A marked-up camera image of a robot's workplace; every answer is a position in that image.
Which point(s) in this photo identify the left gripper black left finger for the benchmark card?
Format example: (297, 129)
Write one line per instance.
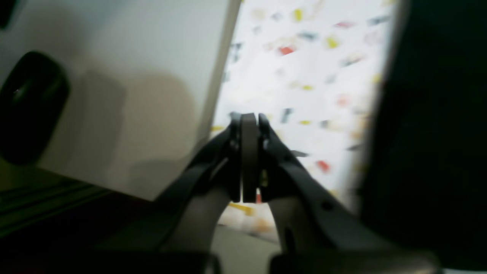
(176, 235)

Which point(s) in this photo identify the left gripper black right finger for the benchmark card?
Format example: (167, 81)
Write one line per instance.
(317, 234)

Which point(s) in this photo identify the black t-shirt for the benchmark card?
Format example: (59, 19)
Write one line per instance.
(427, 179)

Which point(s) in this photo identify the terrazzo pattern tablecloth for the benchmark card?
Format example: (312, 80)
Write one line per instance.
(313, 67)

